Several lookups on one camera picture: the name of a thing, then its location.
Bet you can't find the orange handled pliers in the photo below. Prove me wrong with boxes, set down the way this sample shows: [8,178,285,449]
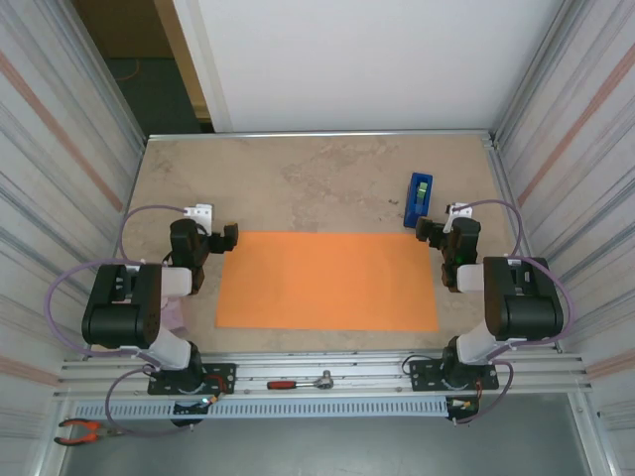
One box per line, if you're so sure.
[53,418,133,446]

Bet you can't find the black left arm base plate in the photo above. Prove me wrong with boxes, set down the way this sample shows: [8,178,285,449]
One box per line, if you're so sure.
[147,362,237,397]

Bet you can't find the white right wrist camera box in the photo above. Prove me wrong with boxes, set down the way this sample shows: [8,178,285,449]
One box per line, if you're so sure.
[444,201,473,233]

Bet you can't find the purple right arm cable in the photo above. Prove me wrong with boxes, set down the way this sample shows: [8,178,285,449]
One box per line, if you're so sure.
[453,199,576,426]

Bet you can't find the orange floor cable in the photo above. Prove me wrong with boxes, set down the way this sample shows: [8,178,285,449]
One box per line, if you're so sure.
[116,58,144,83]

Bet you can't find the grey slotted cable duct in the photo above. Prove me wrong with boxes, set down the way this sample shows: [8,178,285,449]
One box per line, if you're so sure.
[73,396,450,420]

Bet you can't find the aluminium mounting rail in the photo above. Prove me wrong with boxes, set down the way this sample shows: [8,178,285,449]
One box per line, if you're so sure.
[54,351,594,399]

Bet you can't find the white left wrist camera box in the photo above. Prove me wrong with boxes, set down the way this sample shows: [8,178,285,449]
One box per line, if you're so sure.
[183,202,215,234]

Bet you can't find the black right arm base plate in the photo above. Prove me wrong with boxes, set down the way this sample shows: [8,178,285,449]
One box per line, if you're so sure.
[408,357,500,393]

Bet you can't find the red handled ratchet wrench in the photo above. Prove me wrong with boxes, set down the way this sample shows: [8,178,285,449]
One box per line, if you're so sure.
[266,369,336,391]

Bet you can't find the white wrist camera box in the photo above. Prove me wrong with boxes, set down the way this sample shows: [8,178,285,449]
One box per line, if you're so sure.
[444,201,473,233]
[183,202,215,234]

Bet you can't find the orange cloth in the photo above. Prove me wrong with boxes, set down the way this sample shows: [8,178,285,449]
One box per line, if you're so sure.
[214,230,441,332]

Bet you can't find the blue tape dispenser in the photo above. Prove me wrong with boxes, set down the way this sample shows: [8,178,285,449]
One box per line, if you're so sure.
[403,172,436,230]

